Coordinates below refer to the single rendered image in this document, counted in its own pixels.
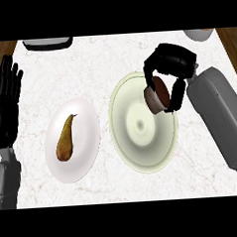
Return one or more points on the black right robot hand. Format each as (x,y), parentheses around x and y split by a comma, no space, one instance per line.
(172,61)

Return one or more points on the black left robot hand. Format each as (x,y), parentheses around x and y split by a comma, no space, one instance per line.
(3,104)

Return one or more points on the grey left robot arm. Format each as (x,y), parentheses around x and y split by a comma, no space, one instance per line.
(5,178)

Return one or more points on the pale green bowl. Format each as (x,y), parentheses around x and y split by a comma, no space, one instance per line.
(141,129)

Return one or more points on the white oval placemat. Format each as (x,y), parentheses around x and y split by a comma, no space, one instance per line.
(72,140)

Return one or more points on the white round container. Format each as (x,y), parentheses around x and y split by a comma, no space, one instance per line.
(199,33)

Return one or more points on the brown pear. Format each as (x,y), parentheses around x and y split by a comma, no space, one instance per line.
(65,143)

